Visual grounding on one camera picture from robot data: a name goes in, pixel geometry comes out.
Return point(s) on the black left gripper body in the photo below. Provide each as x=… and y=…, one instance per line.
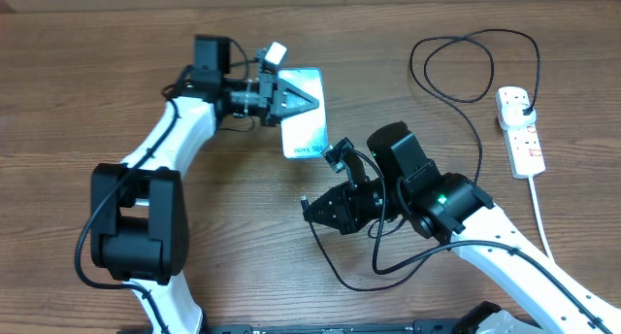
x=265, y=98

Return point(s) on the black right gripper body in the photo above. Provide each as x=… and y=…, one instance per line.
x=370, y=187

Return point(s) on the blue Galaxy smartphone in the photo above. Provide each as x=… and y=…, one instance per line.
x=305, y=135

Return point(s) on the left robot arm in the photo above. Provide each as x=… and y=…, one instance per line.
x=138, y=228

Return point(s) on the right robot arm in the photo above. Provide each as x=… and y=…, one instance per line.
x=397, y=179

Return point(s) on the white USB charger plug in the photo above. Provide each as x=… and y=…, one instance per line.
x=512, y=116

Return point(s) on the white power strip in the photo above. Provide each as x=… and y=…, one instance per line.
x=523, y=146

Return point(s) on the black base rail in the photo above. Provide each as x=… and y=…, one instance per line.
x=419, y=326

